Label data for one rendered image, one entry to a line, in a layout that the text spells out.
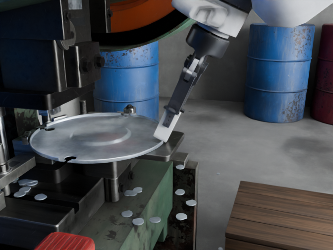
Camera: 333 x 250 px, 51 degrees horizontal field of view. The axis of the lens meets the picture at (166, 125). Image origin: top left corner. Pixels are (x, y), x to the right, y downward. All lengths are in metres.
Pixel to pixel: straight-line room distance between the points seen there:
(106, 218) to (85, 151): 0.14
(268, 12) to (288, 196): 1.02
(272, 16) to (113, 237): 0.46
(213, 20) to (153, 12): 0.44
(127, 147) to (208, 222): 1.21
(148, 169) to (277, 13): 0.54
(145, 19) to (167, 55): 3.10
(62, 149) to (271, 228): 0.78
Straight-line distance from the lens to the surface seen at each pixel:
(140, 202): 0.77
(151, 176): 0.88
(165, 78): 4.18
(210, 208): 1.97
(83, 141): 0.73
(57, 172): 0.74
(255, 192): 1.45
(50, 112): 0.80
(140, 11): 1.04
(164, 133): 0.71
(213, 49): 0.63
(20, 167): 0.73
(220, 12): 0.60
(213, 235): 1.77
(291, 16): 0.52
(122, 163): 0.76
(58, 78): 0.70
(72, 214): 0.66
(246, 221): 1.26
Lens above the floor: 1.05
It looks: 19 degrees down
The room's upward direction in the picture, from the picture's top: straight up
